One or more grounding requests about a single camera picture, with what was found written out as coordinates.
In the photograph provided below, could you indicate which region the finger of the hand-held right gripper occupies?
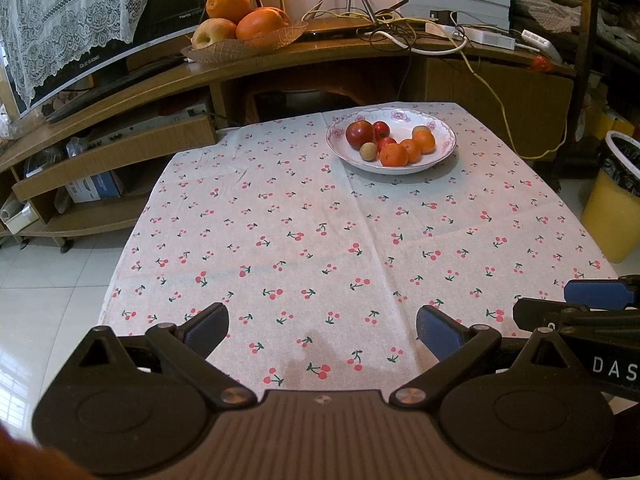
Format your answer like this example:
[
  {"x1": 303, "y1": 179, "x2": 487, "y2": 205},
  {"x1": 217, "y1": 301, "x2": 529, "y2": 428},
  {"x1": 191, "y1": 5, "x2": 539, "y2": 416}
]
[
  {"x1": 563, "y1": 275, "x2": 640, "y2": 312},
  {"x1": 513, "y1": 298, "x2": 640, "y2": 333}
]

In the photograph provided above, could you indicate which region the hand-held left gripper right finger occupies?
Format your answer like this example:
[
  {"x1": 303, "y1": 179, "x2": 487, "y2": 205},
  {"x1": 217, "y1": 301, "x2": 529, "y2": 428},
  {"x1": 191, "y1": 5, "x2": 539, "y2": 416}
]
[{"x1": 389, "y1": 304, "x2": 576, "y2": 408}]

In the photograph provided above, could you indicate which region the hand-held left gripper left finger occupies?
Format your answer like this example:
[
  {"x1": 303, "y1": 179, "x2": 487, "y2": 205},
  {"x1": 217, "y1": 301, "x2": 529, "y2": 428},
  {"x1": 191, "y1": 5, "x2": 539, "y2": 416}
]
[{"x1": 60, "y1": 303, "x2": 258, "y2": 409}]

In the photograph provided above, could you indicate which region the large orange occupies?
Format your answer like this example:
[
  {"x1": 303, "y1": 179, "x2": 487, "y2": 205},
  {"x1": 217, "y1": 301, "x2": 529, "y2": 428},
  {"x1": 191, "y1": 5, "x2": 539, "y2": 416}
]
[{"x1": 379, "y1": 143, "x2": 410, "y2": 168}]

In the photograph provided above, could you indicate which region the white floral plate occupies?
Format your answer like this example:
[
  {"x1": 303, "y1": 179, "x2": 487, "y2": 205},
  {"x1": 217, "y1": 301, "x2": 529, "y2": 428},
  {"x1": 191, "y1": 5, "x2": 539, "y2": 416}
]
[{"x1": 326, "y1": 106, "x2": 457, "y2": 176}]

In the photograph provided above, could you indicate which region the dark red apple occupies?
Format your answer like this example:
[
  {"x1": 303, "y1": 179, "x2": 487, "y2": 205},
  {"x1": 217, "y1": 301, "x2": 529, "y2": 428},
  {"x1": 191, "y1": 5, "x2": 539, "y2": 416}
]
[{"x1": 346, "y1": 120, "x2": 376, "y2": 150}]

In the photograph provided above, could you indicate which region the yellow trash bin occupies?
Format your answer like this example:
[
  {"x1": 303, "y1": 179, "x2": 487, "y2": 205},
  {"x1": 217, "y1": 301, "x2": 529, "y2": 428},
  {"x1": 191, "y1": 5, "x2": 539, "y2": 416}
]
[{"x1": 580, "y1": 130, "x2": 640, "y2": 264}]

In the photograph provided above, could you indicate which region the cherry print tablecloth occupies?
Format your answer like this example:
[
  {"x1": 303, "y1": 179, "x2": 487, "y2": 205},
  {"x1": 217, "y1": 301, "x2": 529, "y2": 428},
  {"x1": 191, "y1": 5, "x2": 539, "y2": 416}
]
[{"x1": 97, "y1": 102, "x2": 621, "y2": 396}]

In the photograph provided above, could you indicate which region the black bin liner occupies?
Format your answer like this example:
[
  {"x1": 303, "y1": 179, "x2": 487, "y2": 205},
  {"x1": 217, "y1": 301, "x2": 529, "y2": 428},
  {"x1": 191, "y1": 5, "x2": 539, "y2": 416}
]
[{"x1": 597, "y1": 131, "x2": 640, "y2": 197}]

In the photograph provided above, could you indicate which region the blue and white box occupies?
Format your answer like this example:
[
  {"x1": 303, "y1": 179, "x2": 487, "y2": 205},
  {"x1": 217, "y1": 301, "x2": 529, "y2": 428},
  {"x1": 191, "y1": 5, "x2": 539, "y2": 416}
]
[{"x1": 65, "y1": 170, "x2": 126, "y2": 204}]

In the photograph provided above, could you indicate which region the silver media player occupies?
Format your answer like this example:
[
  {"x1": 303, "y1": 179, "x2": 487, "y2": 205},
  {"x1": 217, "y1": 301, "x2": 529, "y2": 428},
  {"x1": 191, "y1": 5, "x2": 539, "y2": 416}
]
[{"x1": 87, "y1": 105, "x2": 211, "y2": 151}]

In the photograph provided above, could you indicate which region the clear plastic bag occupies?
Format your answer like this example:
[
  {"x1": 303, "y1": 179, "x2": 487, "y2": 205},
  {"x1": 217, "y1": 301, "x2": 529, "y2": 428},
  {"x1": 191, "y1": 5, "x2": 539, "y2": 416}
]
[{"x1": 65, "y1": 135, "x2": 93, "y2": 161}]

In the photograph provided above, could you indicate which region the white plastic container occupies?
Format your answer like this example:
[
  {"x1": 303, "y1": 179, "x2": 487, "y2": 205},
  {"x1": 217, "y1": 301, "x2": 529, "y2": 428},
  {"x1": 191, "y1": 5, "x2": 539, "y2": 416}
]
[{"x1": 0, "y1": 195, "x2": 40, "y2": 234}]

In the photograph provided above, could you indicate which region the dark metal pole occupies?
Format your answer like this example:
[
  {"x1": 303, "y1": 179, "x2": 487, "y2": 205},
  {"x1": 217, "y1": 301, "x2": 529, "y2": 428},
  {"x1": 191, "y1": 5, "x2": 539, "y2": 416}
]
[{"x1": 574, "y1": 0, "x2": 600, "y2": 176}]

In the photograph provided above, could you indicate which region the white adapter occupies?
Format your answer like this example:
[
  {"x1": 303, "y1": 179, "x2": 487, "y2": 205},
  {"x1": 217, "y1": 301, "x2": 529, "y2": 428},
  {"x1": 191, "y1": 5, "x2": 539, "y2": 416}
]
[{"x1": 520, "y1": 29, "x2": 563, "y2": 61}]

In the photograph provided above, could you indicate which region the wooden TV cabinet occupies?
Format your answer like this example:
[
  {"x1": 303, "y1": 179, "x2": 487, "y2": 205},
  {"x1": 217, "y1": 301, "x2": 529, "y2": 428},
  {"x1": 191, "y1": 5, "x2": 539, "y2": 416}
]
[{"x1": 0, "y1": 15, "x2": 576, "y2": 251}]

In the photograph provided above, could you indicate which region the glass fruit basket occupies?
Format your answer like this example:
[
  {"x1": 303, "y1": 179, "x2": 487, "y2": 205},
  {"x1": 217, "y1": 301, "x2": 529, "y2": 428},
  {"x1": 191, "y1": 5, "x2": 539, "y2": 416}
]
[{"x1": 181, "y1": 20, "x2": 309, "y2": 64}]

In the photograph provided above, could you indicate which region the white power strip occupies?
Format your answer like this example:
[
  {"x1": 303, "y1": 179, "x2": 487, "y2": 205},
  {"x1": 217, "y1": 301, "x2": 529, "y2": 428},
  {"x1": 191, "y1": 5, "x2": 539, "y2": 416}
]
[{"x1": 425, "y1": 20, "x2": 517, "y2": 52}]

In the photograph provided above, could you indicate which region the yellow red apple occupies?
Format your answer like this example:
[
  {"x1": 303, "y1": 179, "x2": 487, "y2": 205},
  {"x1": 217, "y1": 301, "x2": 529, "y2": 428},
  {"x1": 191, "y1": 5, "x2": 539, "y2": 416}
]
[{"x1": 191, "y1": 18, "x2": 238, "y2": 50}]

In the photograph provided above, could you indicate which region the basket orange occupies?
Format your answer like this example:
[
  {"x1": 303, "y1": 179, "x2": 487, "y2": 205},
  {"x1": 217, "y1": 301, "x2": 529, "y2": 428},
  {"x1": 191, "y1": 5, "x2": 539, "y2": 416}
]
[
  {"x1": 206, "y1": 0, "x2": 252, "y2": 25},
  {"x1": 236, "y1": 7, "x2": 292, "y2": 41}
]

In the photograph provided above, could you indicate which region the black flat device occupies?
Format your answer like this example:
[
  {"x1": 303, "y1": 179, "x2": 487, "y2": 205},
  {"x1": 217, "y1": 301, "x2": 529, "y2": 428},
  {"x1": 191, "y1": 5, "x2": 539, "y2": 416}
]
[{"x1": 304, "y1": 24, "x2": 382, "y2": 42}]

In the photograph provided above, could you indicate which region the white lace cloth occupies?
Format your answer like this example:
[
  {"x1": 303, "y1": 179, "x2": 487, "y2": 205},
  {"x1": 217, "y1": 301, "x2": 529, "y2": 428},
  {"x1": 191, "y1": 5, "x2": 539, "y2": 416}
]
[{"x1": 0, "y1": 0, "x2": 156, "y2": 111}]

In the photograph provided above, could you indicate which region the bundle of cables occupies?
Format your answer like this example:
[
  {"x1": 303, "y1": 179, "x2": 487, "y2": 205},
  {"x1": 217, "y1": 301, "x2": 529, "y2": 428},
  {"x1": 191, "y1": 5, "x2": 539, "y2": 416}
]
[{"x1": 300, "y1": 2, "x2": 571, "y2": 161}]

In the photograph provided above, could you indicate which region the white cable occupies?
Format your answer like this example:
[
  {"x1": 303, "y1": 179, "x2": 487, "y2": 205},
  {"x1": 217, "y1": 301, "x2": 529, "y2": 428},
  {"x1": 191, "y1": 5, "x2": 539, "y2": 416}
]
[{"x1": 362, "y1": 22, "x2": 471, "y2": 57}]

